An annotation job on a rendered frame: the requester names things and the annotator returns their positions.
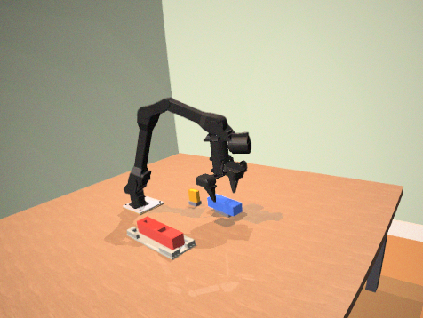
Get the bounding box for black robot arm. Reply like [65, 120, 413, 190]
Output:
[124, 97, 251, 209]

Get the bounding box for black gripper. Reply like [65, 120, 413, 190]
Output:
[196, 154, 239, 203]

